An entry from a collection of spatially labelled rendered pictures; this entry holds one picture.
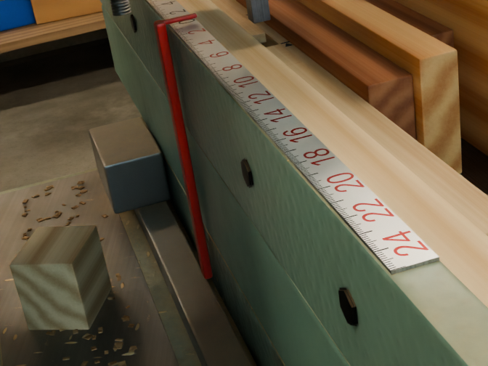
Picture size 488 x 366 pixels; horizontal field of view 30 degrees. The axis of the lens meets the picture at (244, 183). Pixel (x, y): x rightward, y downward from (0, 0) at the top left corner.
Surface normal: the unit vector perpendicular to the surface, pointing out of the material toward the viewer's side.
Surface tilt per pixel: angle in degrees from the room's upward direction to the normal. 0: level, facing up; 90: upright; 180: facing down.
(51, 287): 90
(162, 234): 0
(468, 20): 90
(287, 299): 90
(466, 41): 90
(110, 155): 0
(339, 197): 0
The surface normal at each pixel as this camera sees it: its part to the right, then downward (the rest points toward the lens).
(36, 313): -0.18, 0.47
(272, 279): -0.95, 0.26
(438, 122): 0.29, 0.39
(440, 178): -0.15, -0.88
